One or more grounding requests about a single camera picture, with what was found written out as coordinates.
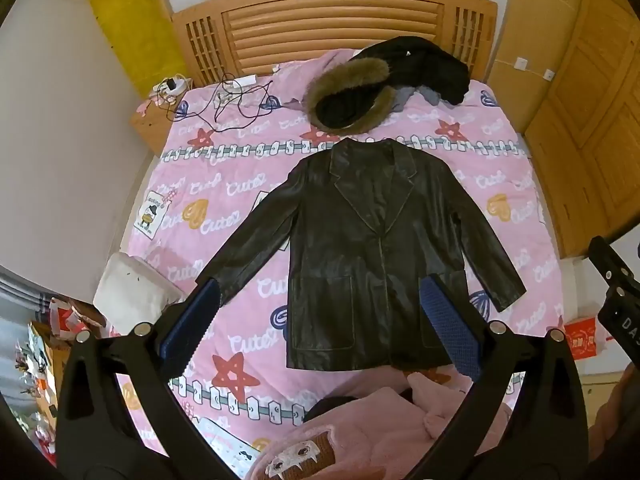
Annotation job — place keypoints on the grey cloth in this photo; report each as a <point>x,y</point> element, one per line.
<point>425,94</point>

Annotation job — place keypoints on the wooden nightstand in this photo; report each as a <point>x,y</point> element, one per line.
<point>147,125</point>

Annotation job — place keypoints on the wooden wardrobe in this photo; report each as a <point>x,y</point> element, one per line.
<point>590,85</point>

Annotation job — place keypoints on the light blue tablet case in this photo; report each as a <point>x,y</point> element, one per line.
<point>225,445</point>

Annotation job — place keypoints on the black fur-trimmed coat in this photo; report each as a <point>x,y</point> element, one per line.
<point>425,67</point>

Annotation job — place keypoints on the red cardboard box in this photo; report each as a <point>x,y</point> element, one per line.
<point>582,340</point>

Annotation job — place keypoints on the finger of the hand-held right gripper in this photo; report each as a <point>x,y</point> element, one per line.
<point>605,260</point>

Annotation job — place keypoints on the wooden slatted headboard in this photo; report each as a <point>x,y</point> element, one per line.
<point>330,25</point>

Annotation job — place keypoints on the white wall switch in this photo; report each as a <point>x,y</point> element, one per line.
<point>549,75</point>
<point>521,63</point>

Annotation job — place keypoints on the red paper bag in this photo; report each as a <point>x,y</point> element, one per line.
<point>67,320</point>

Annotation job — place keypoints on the white power strip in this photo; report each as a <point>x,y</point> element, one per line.
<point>245,81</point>

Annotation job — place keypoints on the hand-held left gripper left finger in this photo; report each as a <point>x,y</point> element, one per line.
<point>192,320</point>

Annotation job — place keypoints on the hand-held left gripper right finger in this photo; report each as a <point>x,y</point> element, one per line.
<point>450,330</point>

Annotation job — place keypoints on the yellow board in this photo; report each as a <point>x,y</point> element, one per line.
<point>120,10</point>

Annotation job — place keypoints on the white charger hub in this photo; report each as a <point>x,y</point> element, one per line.
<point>172,87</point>

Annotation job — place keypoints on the dark brown leather jacket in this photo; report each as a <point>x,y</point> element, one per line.
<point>360,260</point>

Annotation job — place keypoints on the pink printed bed sheet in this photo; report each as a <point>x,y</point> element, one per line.
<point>250,200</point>

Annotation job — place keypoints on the wooden side table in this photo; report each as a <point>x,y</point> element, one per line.
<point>42,355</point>

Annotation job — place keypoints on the grey curtain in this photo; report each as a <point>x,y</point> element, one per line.
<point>20,295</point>

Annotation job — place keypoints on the pink fleece garment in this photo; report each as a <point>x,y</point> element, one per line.
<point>375,425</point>

